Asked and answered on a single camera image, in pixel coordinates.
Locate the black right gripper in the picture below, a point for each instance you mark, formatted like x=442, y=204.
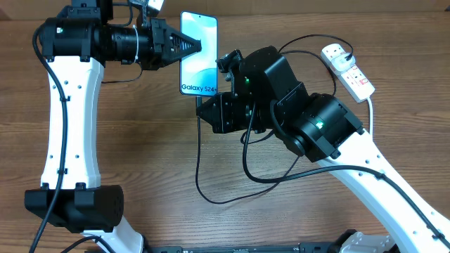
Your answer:
x=227, y=122

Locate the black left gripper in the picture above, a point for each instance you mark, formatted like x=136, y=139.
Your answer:
x=163, y=39

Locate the Samsung Galaxy smartphone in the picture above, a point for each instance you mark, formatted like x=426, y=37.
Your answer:
x=199, y=71

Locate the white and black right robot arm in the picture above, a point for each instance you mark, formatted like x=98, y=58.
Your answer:
x=265, y=94

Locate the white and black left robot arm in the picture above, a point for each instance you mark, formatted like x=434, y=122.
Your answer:
x=74, y=47

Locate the white charger plug adapter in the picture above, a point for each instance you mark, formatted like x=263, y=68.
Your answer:
x=343, y=62

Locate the white power extension strip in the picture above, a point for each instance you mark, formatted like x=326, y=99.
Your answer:
x=354, y=80

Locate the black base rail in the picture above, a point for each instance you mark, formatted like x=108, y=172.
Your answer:
x=304, y=247

